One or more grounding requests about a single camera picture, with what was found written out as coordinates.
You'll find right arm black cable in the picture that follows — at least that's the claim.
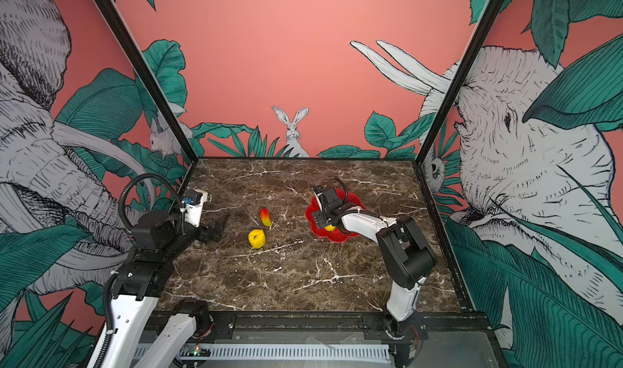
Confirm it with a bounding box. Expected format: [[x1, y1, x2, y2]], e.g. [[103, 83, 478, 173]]
[[311, 177, 350, 204]]

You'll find red yellow green mango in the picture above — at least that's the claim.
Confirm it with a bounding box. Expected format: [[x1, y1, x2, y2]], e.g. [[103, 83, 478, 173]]
[[261, 208, 273, 227]]

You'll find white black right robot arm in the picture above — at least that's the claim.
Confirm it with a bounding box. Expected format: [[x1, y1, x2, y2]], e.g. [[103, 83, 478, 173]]
[[312, 186, 436, 340]]

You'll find yellow fake apple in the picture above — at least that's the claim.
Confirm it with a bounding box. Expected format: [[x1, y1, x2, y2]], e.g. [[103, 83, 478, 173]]
[[248, 230, 266, 249]]

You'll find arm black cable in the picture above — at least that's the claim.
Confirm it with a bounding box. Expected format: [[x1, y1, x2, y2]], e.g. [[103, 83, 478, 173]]
[[117, 172, 186, 233], [311, 177, 350, 204]]

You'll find black corner post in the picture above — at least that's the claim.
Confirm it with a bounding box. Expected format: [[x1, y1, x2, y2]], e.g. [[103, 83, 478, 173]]
[[415, 0, 506, 167], [79, 0, 199, 165]]

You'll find white ventilated cable duct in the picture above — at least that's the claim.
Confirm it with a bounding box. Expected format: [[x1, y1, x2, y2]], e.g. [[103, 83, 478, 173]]
[[174, 344, 393, 364]]

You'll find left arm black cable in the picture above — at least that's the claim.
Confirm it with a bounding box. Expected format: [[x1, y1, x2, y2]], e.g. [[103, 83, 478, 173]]
[[117, 172, 186, 233]]

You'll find black right corner post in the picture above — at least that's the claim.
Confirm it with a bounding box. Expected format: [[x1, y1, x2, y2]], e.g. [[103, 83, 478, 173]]
[[415, 0, 506, 167]]

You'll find red flower-shaped fruit bowl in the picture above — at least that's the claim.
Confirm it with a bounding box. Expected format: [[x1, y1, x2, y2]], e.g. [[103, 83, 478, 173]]
[[305, 187, 365, 243]]

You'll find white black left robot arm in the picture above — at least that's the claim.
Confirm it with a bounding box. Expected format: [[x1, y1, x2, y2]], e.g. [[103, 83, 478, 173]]
[[87, 212, 236, 367]]

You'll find black left corner post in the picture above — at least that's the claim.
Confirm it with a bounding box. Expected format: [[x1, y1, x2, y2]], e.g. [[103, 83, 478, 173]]
[[79, 0, 199, 165]]

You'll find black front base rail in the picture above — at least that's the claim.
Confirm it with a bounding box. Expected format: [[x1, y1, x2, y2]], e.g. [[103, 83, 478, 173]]
[[191, 311, 496, 343]]

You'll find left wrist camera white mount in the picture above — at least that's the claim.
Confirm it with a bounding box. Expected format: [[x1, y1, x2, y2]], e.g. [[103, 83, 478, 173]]
[[182, 188, 208, 228]]

